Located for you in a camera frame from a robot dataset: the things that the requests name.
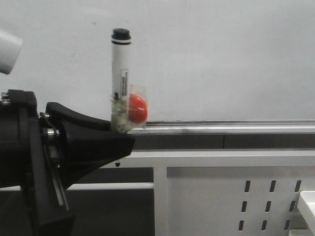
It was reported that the white metal perforated frame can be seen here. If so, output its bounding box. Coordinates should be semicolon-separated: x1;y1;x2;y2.
0;149;315;236

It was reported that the white whiteboard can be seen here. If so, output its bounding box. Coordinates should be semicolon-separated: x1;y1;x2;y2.
0;0;315;121

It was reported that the white wrist camera on gripper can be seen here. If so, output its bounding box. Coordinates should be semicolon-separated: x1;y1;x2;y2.
0;29;23;75

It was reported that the aluminium whiteboard marker tray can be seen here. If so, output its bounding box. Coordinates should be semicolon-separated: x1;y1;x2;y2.
128;120;315;135

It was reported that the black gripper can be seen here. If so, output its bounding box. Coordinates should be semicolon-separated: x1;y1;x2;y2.
0;89;135;236

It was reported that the white tray at right edge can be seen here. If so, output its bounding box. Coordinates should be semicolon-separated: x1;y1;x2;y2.
297;191;315;235

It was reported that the red magnet taped to marker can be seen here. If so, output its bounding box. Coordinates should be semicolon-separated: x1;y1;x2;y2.
128;84;148;130

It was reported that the white black whiteboard marker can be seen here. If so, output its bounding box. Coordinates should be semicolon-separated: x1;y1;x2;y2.
111;28;131;133

